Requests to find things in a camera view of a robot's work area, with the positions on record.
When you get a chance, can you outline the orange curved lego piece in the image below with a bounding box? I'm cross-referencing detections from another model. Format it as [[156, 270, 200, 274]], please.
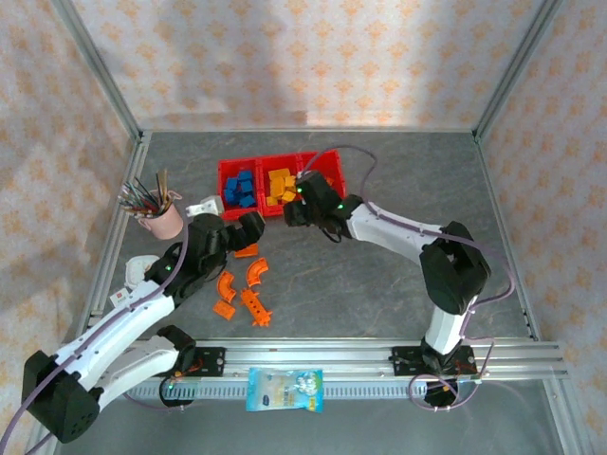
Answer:
[[246, 257, 269, 288], [216, 271, 237, 303]]

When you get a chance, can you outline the red plastic bin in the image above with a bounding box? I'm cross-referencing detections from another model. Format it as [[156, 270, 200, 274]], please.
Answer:
[[255, 154, 306, 218], [217, 157, 263, 223], [297, 149, 349, 203]]

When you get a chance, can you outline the pink cup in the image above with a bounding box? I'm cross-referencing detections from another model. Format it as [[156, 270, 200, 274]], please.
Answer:
[[139, 189, 185, 241]]

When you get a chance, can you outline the white plastic device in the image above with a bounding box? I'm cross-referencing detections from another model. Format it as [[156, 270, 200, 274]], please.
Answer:
[[123, 255, 160, 286]]

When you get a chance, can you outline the orange long holed lego beam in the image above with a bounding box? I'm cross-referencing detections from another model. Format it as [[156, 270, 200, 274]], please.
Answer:
[[239, 287, 274, 328]]

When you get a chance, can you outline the bundle of coloured pencils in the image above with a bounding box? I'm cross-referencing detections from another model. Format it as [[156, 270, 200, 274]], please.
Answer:
[[117, 169, 175, 220]]

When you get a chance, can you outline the blue and white snack bag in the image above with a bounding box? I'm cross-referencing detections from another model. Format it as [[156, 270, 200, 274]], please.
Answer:
[[245, 367, 326, 413]]

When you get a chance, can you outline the aluminium table side rail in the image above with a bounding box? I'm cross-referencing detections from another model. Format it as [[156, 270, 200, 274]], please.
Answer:
[[79, 132, 153, 343], [473, 136, 542, 341]]

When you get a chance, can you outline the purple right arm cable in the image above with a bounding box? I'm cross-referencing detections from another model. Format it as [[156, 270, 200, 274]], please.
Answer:
[[303, 145, 517, 414]]

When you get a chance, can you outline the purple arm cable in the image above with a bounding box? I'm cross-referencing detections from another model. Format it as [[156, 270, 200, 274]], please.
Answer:
[[0, 227, 191, 445], [303, 145, 517, 414]]

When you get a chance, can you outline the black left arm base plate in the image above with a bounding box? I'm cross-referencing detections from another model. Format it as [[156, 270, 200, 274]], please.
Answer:
[[175, 346, 227, 378]]

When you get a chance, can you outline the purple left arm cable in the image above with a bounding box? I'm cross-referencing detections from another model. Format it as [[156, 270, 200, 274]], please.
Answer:
[[0, 227, 191, 445]]

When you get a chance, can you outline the aluminium mounting rail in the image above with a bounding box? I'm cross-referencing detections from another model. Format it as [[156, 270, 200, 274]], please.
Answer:
[[50, 338, 568, 381]]

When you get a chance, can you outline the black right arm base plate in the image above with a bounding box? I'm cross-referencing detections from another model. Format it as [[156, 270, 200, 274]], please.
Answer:
[[391, 345, 475, 376]]

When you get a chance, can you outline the grey slotted cable tray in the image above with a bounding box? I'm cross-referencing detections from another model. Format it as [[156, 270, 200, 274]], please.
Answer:
[[125, 378, 475, 400]]

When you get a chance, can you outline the aluminium frame post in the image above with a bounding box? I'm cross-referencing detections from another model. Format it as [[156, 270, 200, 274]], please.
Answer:
[[50, 0, 144, 141], [473, 0, 563, 141]]

